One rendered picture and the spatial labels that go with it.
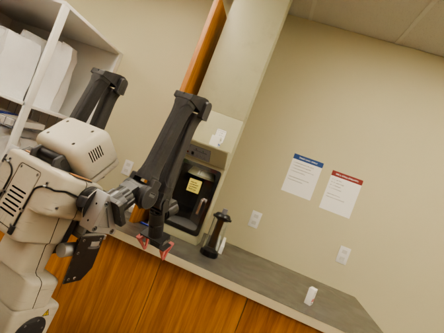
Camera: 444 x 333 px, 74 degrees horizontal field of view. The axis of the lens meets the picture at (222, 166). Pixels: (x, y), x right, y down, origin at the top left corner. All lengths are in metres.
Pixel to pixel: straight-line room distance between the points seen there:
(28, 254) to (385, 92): 2.17
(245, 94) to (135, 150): 1.01
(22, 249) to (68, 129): 0.38
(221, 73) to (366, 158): 1.13
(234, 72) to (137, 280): 1.26
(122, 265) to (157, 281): 0.20
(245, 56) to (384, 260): 1.59
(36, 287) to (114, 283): 0.65
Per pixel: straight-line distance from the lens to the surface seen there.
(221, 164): 1.66
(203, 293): 1.53
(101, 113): 1.35
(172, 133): 1.00
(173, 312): 1.60
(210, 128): 1.75
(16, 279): 1.10
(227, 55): 1.87
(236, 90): 1.78
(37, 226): 1.01
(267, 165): 2.12
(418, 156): 2.34
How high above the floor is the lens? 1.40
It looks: 1 degrees up
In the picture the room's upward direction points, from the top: 21 degrees clockwise
